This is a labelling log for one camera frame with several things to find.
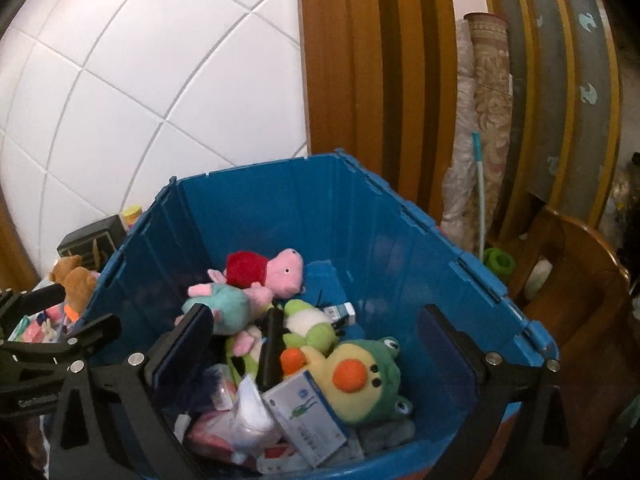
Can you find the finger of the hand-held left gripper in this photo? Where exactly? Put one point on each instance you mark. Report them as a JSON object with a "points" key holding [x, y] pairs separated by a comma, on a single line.
{"points": [[30, 302], [75, 342]]}

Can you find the yellow pink snack can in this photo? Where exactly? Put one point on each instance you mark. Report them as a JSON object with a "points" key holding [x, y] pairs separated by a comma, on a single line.
{"points": [[132, 217]]}

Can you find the grey cloth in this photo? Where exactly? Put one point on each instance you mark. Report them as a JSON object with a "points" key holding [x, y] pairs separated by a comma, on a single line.
{"points": [[385, 437]]}

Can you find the pink pig plush teal shirt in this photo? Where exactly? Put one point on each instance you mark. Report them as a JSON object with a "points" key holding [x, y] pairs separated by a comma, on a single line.
{"points": [[230, 305]]}

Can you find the small blue white box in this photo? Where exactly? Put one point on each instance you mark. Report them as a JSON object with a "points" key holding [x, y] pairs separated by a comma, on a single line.
{"points": [[340, 314]]}

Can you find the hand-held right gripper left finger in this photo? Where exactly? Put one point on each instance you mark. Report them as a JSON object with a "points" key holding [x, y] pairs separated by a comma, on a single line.
{"points": [[185, 355]]}

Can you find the white tape roll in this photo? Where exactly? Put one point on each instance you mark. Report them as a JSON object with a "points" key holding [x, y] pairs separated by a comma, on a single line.
{"points": [[537, 277]]}

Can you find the black box with gold print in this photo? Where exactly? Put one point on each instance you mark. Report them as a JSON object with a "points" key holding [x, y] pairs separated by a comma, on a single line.
{"points": [[95, 247]]}

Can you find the green foam roll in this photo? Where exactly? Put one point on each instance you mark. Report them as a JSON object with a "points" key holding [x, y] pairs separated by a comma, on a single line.
{"points": [[500, 262]]}

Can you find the wooden chair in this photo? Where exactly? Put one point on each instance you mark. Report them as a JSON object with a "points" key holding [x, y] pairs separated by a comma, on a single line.
{"points": [[585, 310]]}

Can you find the pink pig plush red dress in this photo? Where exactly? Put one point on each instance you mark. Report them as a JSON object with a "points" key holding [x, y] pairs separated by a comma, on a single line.
{"points": [[280, 272]]}

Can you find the white plastic bag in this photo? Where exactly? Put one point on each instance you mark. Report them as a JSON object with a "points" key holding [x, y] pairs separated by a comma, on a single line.
{"points": [[252, 415]]}

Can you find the yellow duck plush frog hood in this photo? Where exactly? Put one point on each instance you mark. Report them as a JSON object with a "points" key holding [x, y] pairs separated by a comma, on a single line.
{"points": [[360, 390]]}

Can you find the blue white medicine box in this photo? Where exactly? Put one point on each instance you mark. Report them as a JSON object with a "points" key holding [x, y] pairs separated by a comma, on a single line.
{"points": [[305, 420]]}

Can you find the plastic-wrapped roll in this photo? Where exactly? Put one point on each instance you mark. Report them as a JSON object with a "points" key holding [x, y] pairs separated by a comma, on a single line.
{"points": [[462, 185]]}

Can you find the black stick-shaped object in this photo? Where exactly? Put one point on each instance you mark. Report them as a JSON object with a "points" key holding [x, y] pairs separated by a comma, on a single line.
{"points": [[270, 345]]}

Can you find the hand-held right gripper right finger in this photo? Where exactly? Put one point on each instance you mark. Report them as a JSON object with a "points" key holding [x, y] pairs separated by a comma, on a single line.
{"points": [[445, 355]]}

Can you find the teal white pole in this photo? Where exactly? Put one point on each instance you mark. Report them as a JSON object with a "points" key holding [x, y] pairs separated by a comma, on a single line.
{"points": [[481, 195]]}

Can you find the blue cloth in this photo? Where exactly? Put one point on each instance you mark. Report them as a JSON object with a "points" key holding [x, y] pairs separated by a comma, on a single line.
{"points": [[322, 280]]}

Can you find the blue plastic crate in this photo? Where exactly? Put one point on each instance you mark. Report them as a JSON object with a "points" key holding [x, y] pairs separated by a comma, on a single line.
{"points": [[400, 240]]}

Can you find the brown teddy bear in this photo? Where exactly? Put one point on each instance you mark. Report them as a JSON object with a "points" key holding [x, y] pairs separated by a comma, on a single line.
{"points": [[77, 285]]}

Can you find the pink tissue pack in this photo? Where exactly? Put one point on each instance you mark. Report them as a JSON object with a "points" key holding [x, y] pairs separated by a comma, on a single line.
{"points": [[37, 331]]}

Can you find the pink soft pack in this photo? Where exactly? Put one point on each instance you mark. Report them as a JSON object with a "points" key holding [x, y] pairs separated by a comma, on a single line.
{"points": [[212, 432]]}

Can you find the green white plush toy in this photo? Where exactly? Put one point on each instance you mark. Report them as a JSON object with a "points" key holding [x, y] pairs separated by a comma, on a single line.
{"points": [[310, 325]]}

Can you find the rolled patterned carpet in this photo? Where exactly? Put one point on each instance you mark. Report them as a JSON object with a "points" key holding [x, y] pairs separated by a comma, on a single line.
{"points": [[492, 110]]}

